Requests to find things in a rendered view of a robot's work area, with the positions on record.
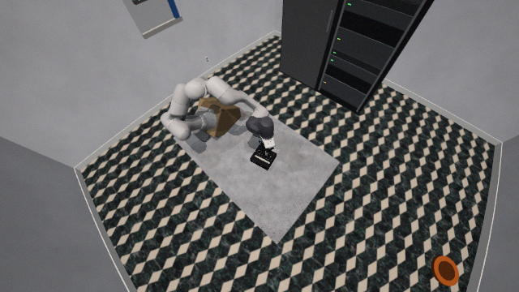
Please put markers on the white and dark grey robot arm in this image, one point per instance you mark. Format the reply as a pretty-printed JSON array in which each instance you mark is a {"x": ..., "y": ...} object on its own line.
[{"x": 204, "y": 118}]

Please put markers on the black lighting desk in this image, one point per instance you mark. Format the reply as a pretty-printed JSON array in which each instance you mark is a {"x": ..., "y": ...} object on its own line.
[{"x": 261, "y": 159}]

